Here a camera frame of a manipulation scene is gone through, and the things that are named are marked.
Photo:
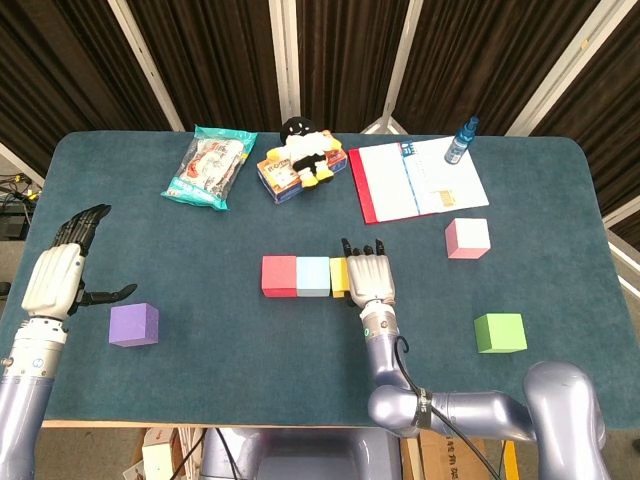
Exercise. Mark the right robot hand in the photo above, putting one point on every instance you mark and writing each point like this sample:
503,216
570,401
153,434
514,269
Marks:
370,277

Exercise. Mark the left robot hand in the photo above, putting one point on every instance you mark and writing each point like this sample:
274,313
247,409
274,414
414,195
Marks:
52,280

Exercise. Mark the yellow foam cube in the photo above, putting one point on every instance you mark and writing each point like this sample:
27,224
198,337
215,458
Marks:
339,272

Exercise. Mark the light blue foam cube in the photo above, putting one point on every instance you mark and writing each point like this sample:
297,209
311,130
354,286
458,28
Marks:
313,275

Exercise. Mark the red foam cube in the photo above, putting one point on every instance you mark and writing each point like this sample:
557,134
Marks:
279,275

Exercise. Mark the pink foam cube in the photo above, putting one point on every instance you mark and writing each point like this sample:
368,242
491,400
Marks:
470,237

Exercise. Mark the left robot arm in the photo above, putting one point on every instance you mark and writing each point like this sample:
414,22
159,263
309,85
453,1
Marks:
20,410

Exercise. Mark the black floor equipment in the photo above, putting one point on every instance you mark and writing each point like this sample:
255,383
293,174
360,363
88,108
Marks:
12,225

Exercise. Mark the purple foam cube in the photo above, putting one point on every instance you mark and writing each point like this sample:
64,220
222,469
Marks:
132,325

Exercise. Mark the teal felt table mat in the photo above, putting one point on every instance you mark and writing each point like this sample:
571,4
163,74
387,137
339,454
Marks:
320,360

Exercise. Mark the open red folder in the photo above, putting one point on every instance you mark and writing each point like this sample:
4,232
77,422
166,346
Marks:
425,185

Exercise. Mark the blue cardboard box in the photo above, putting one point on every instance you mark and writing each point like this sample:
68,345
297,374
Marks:
280,182

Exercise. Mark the penguin plush toy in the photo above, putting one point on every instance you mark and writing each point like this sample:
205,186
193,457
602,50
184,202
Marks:
307,152

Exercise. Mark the green foam cube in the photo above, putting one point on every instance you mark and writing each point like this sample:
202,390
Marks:
500,332

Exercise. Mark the blue spray bottle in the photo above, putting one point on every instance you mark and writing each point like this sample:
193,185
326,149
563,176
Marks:
457,147

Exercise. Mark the lavender robot torso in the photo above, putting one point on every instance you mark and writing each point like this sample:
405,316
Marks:
300,455

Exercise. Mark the teal snack bag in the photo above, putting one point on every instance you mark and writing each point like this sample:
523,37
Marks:
210,167

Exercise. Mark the brown cardboard box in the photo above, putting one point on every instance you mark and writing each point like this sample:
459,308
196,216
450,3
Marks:
440,465

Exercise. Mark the white carton box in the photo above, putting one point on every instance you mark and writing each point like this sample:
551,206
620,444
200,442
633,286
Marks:
157,457

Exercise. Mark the white frame post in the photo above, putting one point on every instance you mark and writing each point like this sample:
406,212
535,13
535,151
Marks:
20,165
403,60
563,65
146,65
287,60

